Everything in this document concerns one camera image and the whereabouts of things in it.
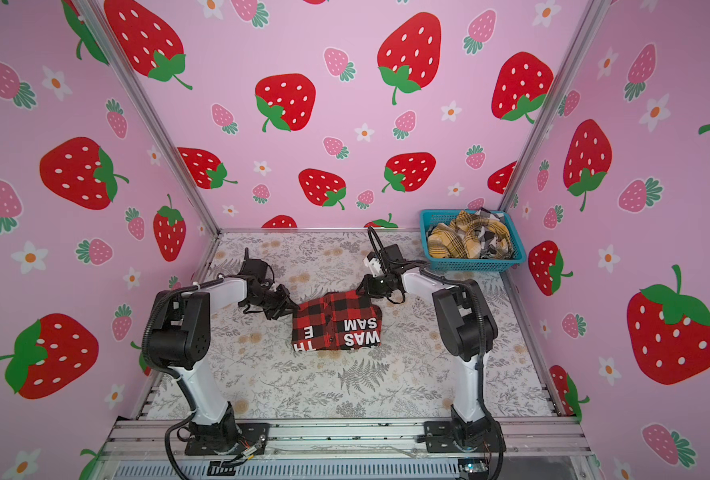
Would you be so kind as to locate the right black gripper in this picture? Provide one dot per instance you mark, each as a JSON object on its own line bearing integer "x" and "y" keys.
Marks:
{"x": 368, "y": 287}

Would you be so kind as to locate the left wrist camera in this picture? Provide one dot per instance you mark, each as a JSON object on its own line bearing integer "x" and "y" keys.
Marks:
{"x": 255, "y": 268}

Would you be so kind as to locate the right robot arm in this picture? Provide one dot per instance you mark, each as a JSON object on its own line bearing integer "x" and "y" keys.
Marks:
{"x": 467, "y": 330}

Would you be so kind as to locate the yellow plaid shirt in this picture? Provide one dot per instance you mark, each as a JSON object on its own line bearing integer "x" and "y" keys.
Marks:
{"x": 481, "y": 235}

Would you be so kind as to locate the aluminium frame rail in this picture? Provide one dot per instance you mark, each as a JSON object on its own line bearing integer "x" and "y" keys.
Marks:
{"x": 365, "y": 438}

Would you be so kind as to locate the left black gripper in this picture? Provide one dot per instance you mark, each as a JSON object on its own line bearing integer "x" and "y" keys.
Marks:
{"x": 284, "y": 303}

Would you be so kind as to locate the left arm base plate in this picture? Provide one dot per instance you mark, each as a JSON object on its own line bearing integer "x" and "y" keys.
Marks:
{"x": 229, "y": 440}

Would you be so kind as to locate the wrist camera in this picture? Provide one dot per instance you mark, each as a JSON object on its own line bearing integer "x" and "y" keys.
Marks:
{"x": 382, "y": 260}
{"x": 255, "y": 268}

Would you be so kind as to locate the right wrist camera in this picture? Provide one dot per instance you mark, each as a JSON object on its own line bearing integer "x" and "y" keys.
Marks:
{"x": 382, "y": 260}

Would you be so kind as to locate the teal plastic basket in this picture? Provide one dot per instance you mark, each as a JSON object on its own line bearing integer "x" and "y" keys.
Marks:
{"x": 430, "y": 218}

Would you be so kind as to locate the red black plaid shirt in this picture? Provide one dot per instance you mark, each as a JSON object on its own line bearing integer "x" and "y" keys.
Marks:
{"x": 337, "y": 321}

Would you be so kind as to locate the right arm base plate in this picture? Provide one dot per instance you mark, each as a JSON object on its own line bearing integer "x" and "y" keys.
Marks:
{"x": 455, "y": 436}

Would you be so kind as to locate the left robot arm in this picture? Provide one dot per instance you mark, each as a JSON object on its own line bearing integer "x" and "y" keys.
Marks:
{"x": 176, "y": 342}

